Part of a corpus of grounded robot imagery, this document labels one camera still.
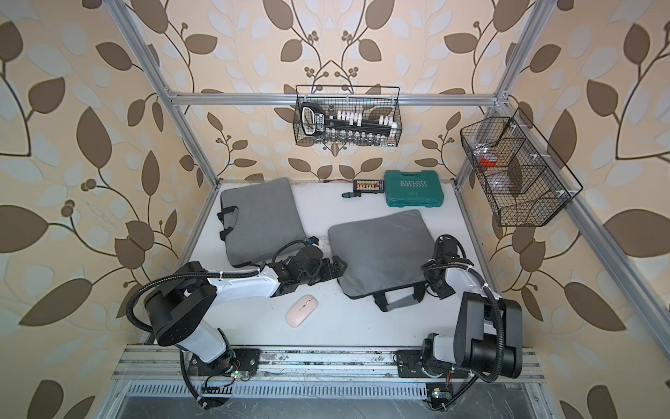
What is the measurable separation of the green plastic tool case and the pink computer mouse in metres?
0.53

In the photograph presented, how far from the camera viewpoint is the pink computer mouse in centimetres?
84

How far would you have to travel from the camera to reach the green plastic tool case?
1.10 meters
